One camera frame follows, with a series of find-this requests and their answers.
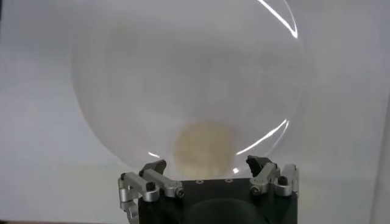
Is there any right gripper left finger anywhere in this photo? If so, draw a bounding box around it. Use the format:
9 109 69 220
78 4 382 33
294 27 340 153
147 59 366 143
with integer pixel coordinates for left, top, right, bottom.
118 159 186 224

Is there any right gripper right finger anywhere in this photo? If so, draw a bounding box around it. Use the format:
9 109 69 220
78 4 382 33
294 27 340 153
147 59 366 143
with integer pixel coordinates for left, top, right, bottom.
245 155 301 198

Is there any cream steamed baozi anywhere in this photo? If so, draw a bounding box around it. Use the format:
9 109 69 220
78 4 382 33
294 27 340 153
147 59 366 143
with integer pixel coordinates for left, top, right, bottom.
172 121 238 179

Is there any white round plate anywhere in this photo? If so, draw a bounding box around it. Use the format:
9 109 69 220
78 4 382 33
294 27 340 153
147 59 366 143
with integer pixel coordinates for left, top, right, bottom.
70 0 307 180

